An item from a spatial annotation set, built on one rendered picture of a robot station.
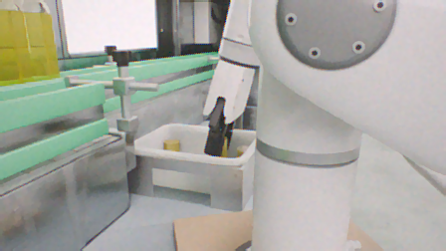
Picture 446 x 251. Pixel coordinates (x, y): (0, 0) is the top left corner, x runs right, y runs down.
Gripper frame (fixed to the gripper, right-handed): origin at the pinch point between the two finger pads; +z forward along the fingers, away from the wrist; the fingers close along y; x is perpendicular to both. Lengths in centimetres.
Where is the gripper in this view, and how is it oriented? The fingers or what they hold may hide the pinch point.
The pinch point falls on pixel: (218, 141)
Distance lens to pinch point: 58.2
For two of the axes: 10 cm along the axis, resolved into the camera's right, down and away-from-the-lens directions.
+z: -2.4, 9.0, 3.6
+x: 9.1, 3.3, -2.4
